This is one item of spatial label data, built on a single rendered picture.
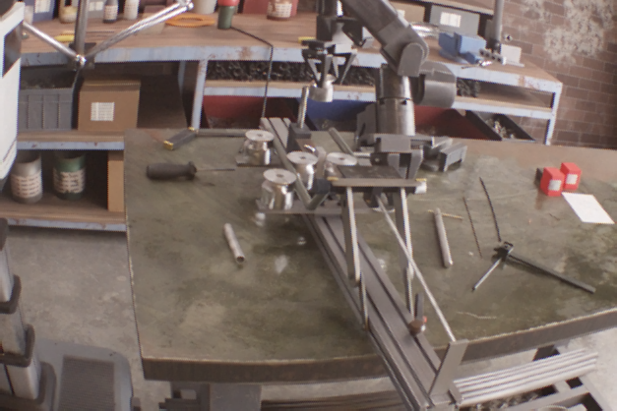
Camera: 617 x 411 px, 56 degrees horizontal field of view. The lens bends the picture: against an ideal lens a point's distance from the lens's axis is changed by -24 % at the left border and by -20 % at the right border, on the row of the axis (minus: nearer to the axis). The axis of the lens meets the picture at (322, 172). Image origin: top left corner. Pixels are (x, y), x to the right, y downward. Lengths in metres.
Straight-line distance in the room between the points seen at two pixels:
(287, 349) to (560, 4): 3.35
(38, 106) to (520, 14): 2.63
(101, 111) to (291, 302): 1.72
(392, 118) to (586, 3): 3.19
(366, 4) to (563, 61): 3.18
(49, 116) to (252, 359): 1.88
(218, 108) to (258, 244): 1.98
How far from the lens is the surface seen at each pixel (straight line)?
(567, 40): 4.08
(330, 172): 1.20
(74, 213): 2.73
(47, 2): 3.04
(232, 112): 3.07
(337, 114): 3.18
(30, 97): 2.58
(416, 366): 0.84
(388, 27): 1.00
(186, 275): 1.00
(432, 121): 3.36
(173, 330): 0.89
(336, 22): 1.39
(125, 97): 2.55
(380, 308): 0.94
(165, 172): 1.26
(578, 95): 4.26
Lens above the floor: 1.43
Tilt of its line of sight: 24 degrees down
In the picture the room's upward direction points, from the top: 9 degrees clockwise
